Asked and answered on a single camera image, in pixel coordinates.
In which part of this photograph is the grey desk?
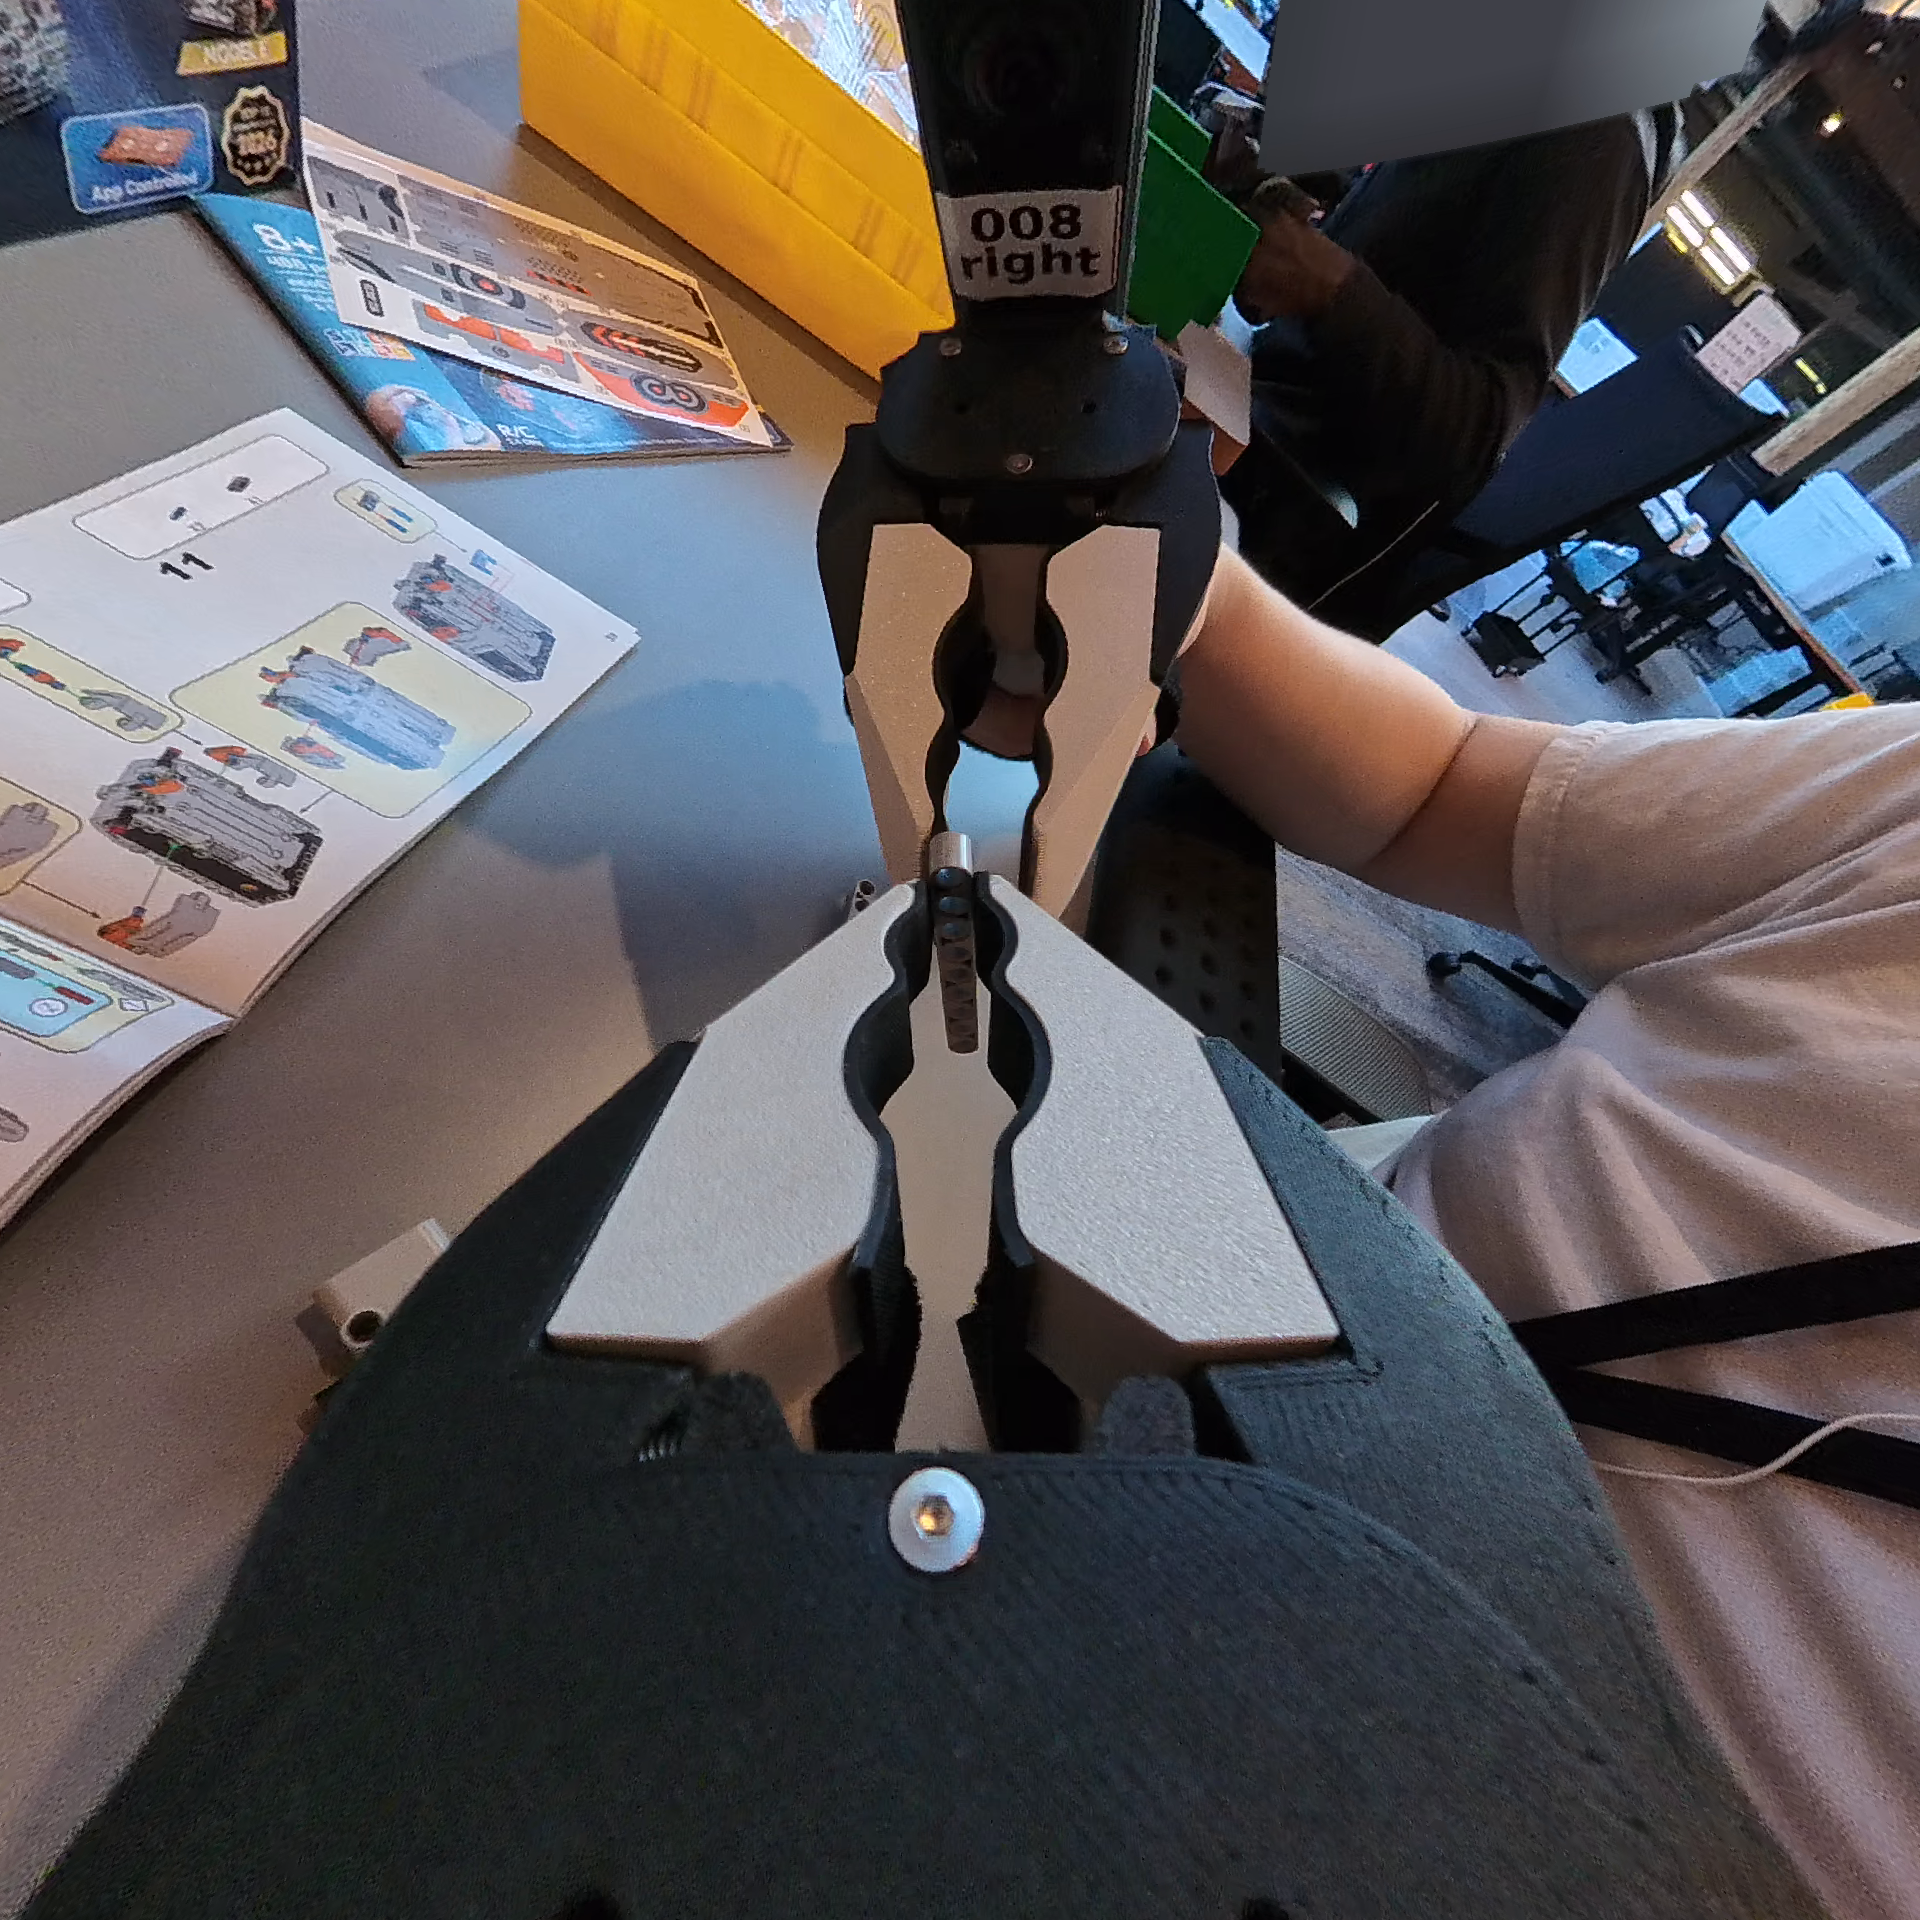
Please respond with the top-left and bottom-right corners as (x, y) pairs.
(0, 92), (1276, 1518)

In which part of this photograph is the person's right forearm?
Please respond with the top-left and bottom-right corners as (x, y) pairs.
(1176, 541), (1554, 919)

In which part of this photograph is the thin white cord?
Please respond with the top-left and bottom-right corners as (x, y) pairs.
(1592, 1409), (1920, 1490)

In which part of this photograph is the blue booklet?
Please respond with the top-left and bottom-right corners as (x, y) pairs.
(197, 188), (794, 470)

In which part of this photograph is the yellow plastic bin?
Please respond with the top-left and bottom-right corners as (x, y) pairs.
(517, 0), (962, 381)

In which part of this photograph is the sticker sheet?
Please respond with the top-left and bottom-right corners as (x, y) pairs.
(301, 120), (755, 448)

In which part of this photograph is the open instruction booklet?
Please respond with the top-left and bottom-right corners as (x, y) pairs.
(0, 409), (642, 1229)

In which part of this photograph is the black strap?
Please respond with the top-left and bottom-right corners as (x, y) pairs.
(1505, 1243), (1920, 1503)

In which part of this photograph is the grey perforated toy beam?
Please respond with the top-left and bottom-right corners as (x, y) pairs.
(925, 833), (988, 1056)

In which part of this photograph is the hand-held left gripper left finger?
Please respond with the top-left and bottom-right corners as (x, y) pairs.
(544, 880), (934, 1456)

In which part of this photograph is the blue robot kit box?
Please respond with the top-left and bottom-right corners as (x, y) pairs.
(0, 0), (301, 251)

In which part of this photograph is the green plastic bin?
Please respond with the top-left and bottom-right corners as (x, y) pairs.
(1131, 88), (1261, 350)

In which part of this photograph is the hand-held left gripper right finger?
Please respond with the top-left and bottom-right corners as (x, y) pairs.
(975, 876), (1345, 1456)

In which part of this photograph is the grey toy connector block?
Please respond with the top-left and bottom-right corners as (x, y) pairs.
(297, 1216), (452, 1368)

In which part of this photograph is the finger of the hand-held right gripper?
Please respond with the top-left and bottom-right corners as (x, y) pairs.
(845, 523), (982, 892)
(1019, 517), (1168, 928)

